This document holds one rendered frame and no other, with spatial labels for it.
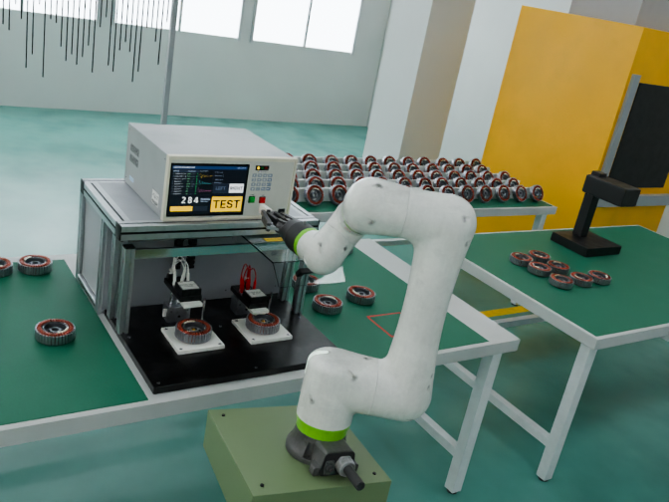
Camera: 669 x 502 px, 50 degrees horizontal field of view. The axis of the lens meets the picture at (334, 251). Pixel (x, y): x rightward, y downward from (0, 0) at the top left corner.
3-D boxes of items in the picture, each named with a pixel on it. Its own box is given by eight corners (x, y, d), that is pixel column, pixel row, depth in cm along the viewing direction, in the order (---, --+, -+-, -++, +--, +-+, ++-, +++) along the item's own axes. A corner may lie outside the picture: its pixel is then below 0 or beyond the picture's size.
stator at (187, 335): (217, 341, 220) (219, 330, 218) (185, 348, 212) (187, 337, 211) (199, 325, 227) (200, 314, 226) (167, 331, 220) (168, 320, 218)
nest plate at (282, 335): (292, 339, 232) (293, 336, 232) (251, 345, 224) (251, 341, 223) (271, 318, 243) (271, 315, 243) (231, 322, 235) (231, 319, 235)
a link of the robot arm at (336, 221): (331, 213, 163) (367, 245, 163) (362, 175, 163) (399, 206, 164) (323, 222, 199) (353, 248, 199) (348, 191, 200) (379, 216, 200)
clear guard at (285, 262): (345, 282, 224) (348, 265, 221) (279, 288, 210) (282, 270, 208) (295, 242, 248) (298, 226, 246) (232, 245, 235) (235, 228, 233)
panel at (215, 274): (281, 292, 264) (294, 217, 253) (102, 310, 227) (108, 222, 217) (280, 291, 265) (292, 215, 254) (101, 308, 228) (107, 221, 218)
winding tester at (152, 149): (288, 218, 237) (298, 158, 230) (162, 221, 213) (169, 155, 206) (238, 180, 266) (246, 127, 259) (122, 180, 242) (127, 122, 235)
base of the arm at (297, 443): (381, 495, 155) (387, 471, 153) (321, 503, 148) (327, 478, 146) (331, 429, 176) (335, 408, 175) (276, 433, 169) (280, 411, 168)
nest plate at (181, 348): (224, 349, 219) (225, 345, 218) (177, 355, 210) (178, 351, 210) (205, 325, 230) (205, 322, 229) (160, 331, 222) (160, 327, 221)
